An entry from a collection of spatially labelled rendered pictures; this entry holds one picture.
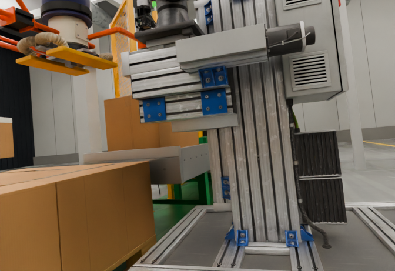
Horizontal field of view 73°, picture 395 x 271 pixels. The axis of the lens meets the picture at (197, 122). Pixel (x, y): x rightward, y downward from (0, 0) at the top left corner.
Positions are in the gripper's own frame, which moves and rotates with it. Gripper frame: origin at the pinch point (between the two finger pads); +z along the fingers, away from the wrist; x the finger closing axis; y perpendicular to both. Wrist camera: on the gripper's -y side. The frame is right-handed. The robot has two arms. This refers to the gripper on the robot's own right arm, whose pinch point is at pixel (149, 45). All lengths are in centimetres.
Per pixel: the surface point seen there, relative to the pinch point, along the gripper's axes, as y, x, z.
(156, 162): -7, -6, 66
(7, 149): -47, -201, 48
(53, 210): 62, -6, 73
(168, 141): -21, -6, 55
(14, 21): 61, -21, 3
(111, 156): -6, -38, 60
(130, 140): -11, -27, 51
